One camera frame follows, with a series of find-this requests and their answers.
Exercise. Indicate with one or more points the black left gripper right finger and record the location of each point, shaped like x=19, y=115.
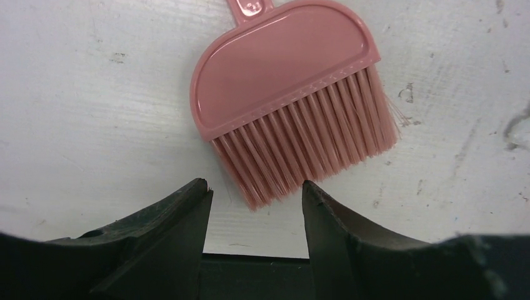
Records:
x=352, y=257

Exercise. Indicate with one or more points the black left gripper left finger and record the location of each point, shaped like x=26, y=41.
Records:
x=154, y=253

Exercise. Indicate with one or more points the pink plastic hand brush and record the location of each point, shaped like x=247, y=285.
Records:
x=291, y=94

